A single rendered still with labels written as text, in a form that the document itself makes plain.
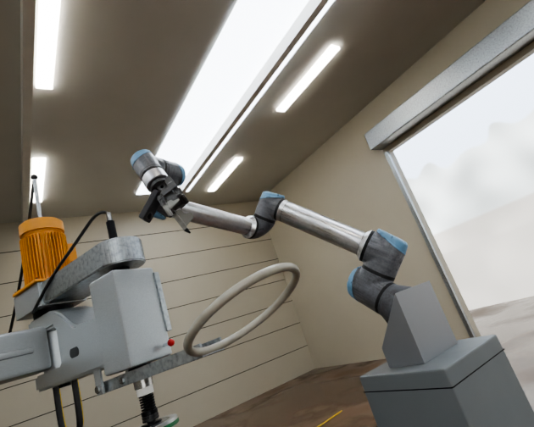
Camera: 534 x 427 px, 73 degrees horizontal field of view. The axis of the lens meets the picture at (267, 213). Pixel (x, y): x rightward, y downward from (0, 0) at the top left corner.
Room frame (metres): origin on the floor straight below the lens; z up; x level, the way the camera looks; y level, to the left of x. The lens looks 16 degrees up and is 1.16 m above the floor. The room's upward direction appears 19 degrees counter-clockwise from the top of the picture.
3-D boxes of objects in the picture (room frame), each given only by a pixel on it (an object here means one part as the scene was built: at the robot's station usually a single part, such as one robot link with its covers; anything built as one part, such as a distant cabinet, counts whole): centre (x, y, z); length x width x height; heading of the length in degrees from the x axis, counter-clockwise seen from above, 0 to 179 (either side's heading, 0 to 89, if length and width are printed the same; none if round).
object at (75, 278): (1.85, 1.05, 1.66); 0.96 x 0.25 x 0.17; 59
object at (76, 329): (1.88, 1.08, 1.35); 0.74 x 0.23 x 0.49; 59
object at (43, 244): (2.02, 1.31, 1.95); 0.31 x 0.28 x 0.40; 149
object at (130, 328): (1.71, 0.82, 1.37); 0.36 x 0.22 x 0.45; 59
